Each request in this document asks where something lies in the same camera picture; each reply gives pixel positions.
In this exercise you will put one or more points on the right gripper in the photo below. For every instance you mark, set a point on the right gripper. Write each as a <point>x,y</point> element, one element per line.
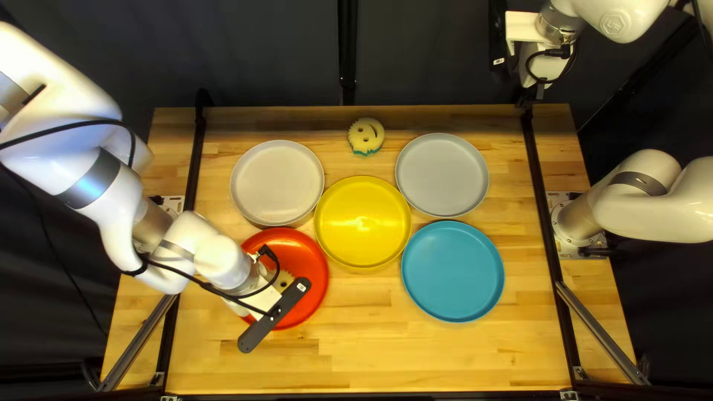
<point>545,69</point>

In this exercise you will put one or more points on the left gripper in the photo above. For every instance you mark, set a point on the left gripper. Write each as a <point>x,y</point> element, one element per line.
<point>262,298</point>

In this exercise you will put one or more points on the yellow smiling face sponge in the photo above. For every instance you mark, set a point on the yellow smiling face sponge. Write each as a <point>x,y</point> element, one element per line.
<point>366,133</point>
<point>285,278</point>

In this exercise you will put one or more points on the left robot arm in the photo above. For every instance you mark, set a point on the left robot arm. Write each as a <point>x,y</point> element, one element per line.
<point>83,139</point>

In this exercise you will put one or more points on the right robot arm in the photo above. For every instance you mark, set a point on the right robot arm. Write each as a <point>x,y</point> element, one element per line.
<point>629,16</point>

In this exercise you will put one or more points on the orange round plate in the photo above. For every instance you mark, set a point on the orange round plate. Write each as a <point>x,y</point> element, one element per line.
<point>306,256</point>

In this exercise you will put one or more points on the pale grey round plate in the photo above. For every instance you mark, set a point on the pale grey round plate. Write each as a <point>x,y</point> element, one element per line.
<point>277,184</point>

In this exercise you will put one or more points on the yellow round plate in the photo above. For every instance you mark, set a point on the yellow round plate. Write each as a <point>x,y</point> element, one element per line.
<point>362,223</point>

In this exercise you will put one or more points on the teal round plate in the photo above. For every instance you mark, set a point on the teal round plate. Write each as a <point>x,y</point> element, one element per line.
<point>453,273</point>

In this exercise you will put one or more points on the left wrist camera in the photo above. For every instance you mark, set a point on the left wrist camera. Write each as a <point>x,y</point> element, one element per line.
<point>278,314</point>

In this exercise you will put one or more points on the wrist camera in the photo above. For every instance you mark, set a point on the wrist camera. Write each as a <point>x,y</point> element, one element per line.
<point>498,39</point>
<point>278,314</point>

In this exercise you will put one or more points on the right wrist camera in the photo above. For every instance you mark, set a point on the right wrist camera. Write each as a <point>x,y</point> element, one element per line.
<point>498,39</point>

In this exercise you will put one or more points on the black frame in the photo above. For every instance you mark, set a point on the black frame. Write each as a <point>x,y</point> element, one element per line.
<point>346,55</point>

